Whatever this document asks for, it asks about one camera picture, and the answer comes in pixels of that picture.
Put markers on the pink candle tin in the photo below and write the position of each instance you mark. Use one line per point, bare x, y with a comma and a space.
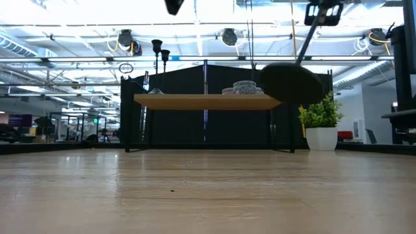
227, 91

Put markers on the black backdrop panel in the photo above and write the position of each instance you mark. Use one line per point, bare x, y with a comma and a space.
175, 126

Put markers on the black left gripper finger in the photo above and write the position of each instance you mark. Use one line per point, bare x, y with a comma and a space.
174, 6

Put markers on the red box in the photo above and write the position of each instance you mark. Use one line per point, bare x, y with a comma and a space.
344, 135

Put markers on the purple lit monitor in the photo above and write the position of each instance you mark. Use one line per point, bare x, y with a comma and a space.
19, 120

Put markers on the wooden shelf with black legs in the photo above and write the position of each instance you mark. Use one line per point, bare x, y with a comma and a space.
208, 102

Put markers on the blue teal patterned candle tin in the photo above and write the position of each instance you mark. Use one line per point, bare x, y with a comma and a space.
244, 88

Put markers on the black equipment stand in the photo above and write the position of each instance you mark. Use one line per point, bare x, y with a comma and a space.
410, 65

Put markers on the green plant in white pot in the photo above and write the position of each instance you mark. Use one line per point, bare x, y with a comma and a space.
321, 138

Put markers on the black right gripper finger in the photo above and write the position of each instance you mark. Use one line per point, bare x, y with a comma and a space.
339, 19
308, 19

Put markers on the black aluminium rig frame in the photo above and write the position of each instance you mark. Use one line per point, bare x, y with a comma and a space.
48, 148

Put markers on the background robot workstation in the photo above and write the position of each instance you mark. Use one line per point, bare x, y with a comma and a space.
78, 130

